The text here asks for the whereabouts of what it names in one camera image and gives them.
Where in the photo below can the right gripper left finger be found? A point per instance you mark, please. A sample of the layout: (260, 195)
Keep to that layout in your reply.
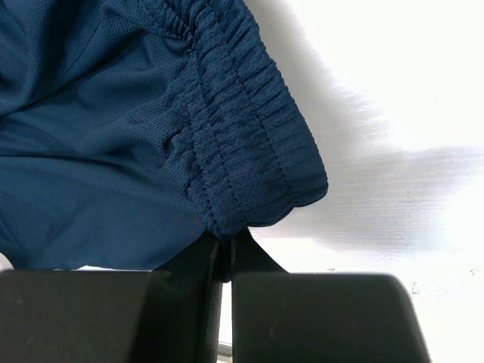
(167, 315)

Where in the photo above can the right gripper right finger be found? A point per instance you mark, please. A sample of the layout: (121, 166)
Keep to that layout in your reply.
(278, 316)

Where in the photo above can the navy blue shorts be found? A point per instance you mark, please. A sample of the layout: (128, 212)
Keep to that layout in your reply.
(130, 128)

